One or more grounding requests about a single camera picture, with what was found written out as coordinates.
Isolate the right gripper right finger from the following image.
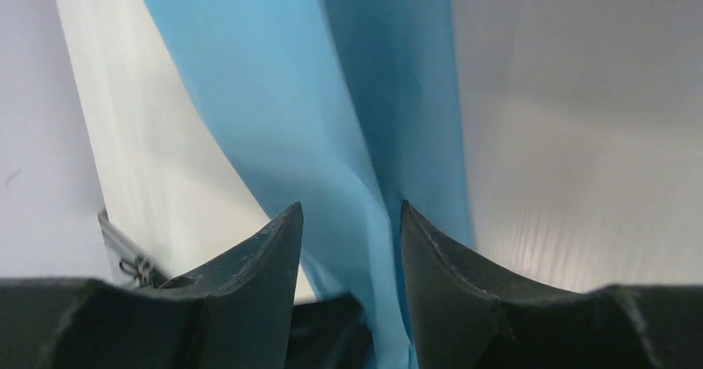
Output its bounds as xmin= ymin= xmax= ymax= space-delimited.
xmin=400 ymin=202 xmax=702 ymax=368

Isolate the blue wrapping paper sheet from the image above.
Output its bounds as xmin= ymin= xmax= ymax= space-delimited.
xmin=143 ymin=0 xmax=472 ymax=368

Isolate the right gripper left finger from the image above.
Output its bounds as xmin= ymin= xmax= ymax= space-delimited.
xmin=1 ymin=203 xmax=303 ymax=368

